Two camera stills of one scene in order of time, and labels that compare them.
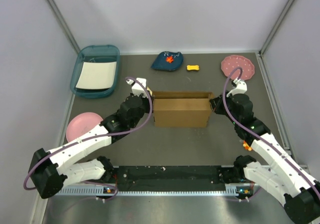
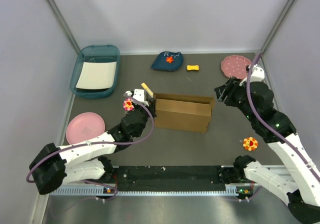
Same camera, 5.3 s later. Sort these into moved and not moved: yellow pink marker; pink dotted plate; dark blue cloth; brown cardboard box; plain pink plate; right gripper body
Moved: right gripper body; brown cardboard box
Not moved: pink dotted plate; plain pink plate; dark blue cloth; yellow pink marker
